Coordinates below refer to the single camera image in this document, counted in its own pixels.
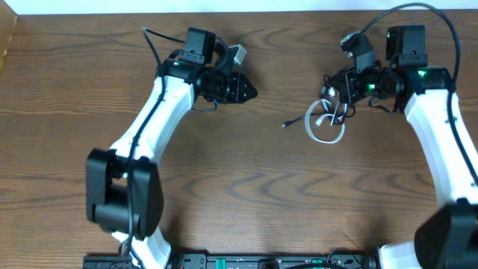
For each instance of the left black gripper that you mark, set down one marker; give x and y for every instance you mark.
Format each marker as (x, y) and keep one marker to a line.
(234, 87)

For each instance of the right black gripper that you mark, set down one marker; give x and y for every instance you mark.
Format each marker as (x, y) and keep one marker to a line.
(349, 93)

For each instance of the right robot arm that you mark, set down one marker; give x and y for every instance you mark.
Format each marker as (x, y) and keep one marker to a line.
(448, 239)

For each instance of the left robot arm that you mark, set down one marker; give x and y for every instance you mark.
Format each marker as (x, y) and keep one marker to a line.
(123, 189)

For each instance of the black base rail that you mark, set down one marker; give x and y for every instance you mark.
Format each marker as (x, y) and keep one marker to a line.
(336, 259)

